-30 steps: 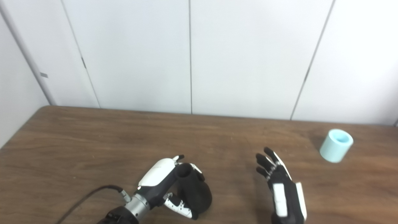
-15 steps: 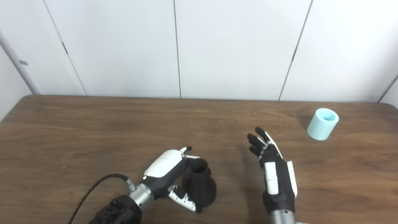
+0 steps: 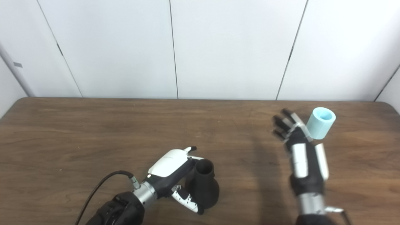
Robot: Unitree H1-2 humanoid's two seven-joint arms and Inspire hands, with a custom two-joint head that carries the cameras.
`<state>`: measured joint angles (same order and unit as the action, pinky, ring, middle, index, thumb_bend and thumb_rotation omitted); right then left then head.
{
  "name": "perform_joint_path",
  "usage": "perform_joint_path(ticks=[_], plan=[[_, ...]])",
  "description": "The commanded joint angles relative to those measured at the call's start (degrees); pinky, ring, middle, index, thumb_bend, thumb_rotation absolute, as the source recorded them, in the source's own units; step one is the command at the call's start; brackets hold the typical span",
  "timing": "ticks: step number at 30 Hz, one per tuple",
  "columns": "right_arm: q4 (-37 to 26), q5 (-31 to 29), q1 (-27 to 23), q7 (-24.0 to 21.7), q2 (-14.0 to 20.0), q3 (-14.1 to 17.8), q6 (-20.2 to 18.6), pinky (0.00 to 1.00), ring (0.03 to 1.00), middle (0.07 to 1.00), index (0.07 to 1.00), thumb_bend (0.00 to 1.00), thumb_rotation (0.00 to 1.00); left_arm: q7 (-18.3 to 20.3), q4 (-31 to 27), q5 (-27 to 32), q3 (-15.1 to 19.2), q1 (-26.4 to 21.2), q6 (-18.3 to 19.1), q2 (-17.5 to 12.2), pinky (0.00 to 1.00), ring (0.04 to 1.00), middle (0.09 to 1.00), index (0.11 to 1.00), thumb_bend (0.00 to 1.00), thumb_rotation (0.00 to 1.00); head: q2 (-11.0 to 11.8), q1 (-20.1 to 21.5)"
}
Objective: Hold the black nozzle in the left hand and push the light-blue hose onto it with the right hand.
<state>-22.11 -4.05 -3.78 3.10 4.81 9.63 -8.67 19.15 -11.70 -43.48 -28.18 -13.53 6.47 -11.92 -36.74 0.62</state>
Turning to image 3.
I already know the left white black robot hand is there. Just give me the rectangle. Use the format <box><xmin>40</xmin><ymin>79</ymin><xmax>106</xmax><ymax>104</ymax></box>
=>
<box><xmin>146</xmin><ymin>146</ymin><xmax>207</xmax><ymax>215</ymax></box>

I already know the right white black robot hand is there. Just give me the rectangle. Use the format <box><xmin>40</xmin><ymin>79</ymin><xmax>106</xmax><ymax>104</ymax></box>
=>
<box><xmin>272</xmin><ymin>108</ymin><xmax>329</xmax><ymax>197</ymax></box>

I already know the black funnel-shaped nozzle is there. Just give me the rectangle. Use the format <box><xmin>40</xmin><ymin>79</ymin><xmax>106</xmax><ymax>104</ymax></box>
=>
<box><xmin>184</xmin><ymin>159</ymin><xmax>220</xmax><ymax>212</ymax></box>

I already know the light-blue cylindrical hose piece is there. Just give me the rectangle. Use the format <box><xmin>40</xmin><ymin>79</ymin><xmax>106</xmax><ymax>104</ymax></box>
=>
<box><xmin>306</xmin><ymin>107</ymin><xmax>337</xmax><ymax>140</ymax></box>

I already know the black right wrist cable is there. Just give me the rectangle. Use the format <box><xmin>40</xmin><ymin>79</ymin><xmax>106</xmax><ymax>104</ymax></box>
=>
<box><xmin>324</xmin><ymin>206</ymin><xmax>352</xmax><ymax>225</ymax></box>

